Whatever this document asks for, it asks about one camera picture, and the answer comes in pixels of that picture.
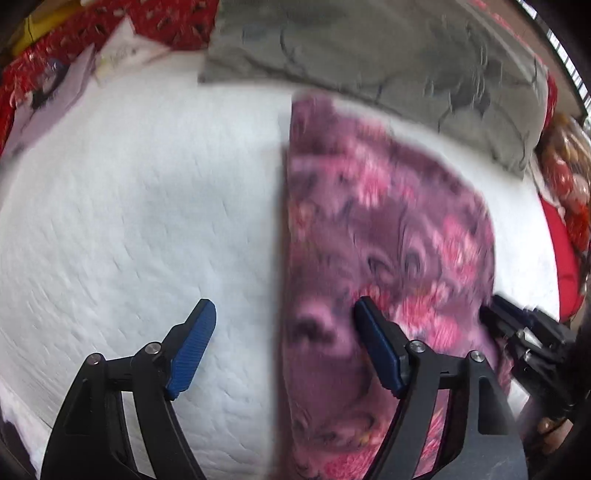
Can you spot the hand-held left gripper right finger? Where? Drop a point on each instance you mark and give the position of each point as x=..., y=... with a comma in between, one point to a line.
x=376, y=344

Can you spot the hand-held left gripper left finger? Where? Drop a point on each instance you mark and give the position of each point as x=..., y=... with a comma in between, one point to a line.
x=194, y=346

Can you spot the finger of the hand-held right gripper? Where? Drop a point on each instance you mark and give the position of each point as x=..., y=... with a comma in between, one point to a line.
x=501, y=318

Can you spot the pink floral cloth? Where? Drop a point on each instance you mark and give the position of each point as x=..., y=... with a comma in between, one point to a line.
x=369, y=230

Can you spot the person's right hand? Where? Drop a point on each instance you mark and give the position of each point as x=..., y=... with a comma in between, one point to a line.
x=554, y=434

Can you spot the red cushion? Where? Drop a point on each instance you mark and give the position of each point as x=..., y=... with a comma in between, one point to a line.
x=565, y=258

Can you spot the white quilted bed cover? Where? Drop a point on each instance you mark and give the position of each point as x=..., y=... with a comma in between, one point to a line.
x=138, y=207

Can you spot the shiny red gold bag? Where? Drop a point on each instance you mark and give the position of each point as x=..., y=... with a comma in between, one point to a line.
x=567, y=170

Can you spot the grey patterned blanket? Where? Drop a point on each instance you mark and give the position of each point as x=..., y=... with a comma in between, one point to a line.
x=369, y=50

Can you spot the white papers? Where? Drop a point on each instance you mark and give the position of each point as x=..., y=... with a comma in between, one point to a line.
x=127, y=53

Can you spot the red printed blanket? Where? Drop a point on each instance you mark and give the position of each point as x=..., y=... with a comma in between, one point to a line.
x=175, y=23

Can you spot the yellow box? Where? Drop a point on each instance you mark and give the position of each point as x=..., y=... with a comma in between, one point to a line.
x=41, y=23

